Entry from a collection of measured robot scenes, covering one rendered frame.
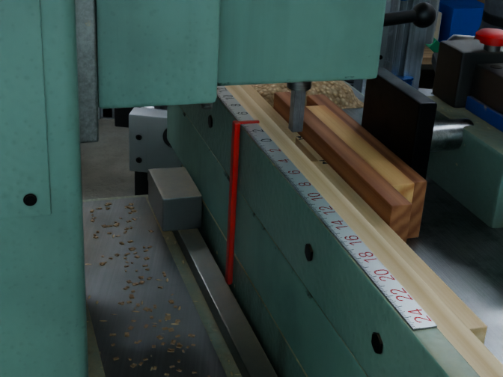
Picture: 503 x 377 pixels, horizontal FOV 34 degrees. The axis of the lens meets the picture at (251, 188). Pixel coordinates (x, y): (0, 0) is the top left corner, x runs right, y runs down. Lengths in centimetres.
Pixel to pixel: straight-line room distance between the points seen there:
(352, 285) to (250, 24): 21
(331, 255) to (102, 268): 31
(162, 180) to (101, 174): 211
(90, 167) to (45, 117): 248
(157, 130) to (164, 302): 53
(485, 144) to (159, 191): 31
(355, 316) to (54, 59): 22
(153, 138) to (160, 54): 67
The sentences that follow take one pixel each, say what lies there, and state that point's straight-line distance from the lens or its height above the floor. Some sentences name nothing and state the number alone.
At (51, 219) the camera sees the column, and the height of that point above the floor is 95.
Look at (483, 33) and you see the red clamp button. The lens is 71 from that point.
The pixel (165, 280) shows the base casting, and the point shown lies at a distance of 74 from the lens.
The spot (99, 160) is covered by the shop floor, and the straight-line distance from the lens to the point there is 302.
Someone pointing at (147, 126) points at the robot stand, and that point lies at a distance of 120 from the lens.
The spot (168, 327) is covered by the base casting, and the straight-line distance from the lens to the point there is 68.
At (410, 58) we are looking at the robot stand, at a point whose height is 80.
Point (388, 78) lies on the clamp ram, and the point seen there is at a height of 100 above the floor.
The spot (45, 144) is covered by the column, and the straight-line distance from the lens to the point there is 50.
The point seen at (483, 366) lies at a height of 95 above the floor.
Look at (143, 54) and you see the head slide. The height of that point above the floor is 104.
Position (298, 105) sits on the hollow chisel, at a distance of 65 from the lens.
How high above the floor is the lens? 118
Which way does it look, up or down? 25 degrees down
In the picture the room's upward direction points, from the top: 3 degrees clockwise
